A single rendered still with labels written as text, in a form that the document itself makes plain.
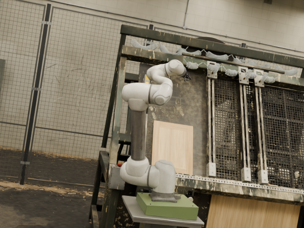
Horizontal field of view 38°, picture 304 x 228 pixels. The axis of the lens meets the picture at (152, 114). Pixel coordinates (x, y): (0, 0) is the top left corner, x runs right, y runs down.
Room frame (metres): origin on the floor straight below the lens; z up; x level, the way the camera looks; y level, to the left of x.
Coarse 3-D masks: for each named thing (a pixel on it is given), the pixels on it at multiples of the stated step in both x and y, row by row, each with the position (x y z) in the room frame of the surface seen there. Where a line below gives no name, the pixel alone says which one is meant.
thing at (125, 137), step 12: (216, 96) 4.39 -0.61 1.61; (228, 96) 4.39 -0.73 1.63; (252, 96) 4.45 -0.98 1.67; (264, 96) 4.47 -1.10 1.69; (288, 108) 4.53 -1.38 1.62; (300, 108) 4.53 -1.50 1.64; (264, 120) 4.36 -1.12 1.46; (264, 132) 4.29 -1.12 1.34; (240, 156) 4.07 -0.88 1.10; (276, 156) 4.17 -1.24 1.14
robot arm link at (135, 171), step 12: (132, 84) 2.89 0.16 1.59; (144, 84) 2.88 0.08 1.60; (132, 96) 2.86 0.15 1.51; (144, 96) 2.85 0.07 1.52; (132, 108) 2.90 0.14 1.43; (144, 108) 2.90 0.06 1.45; (132, 120) 2.95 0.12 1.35; (144, 120) 2.96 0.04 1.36; (132, 132) 2.98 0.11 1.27; (144, 132) 2.99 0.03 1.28; (132, 144) 3.01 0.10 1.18; (144, 144) 3.02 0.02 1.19; (132, 156) 3.04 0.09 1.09; (144, 156) 3.05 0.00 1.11; (120, 168) 3.11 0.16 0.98; (132, 168) 3.03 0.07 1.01; (144, 168) 3.03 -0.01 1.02; (132, 180) 3.05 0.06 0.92; (144, 180) 3.04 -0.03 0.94
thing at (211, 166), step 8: (208, 64) 4.34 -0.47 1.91; (216, 64) 4.20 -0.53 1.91; (208, 72) 4.29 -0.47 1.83; (216, 72) 4.23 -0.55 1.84; (208, 80) 4.28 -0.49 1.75; (208, 88) 4.24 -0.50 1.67; (208, 96) 4.19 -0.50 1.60; (208, 104) 4.15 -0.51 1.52; (208, 112) 4.11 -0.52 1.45; (208, 120) 4.06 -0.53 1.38; (208, 128) 4.02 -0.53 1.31; (208, 136) 3.98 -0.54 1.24; (208, 144) 3.94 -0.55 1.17; (208, 152) 3.90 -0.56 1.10; (208, 160) 3.87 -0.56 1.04; (208, 168) 3.83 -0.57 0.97; (208, 176) 3.80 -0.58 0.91
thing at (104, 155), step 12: (108, 156) 4.66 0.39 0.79; (120, 156) 4.98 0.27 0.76; (216, 168) 5.12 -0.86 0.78; (96, 180) 4.87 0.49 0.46; (108, 180) 3.60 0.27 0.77; (96, 192) 4.87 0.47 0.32; (108, 192) 3.60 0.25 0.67; (120, 192) 3.86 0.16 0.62; (132, 192) 3.88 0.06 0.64; (96, 204) 4.91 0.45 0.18; (108, 204) 3.60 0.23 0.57; (120, 204) 3.86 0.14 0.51; (204, 204) 4.00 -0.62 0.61; (96, 216) 4.47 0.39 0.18; (120, 216) 3.86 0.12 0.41; (204, 216) 4.01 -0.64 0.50; (300, 216) 4.18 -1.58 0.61
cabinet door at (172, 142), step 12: (156, 132) 3.92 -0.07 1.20; (168, 132) 3.95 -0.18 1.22; (180, 132) 3.98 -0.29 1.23; (192, 132) 4.01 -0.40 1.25; (156, 144) 3.86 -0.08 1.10; (168, 144) 3.89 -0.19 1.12; (180, 144) 3.92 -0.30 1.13; (192, 144) 3.95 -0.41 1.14; (156, 156) 3.80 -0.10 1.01; (168, 156) 3.83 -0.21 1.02; (180, 156) 3.86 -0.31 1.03; (192, 156) 3.89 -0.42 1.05; (180, 168) 3.80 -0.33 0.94; (192, 168) 3.82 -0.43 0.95
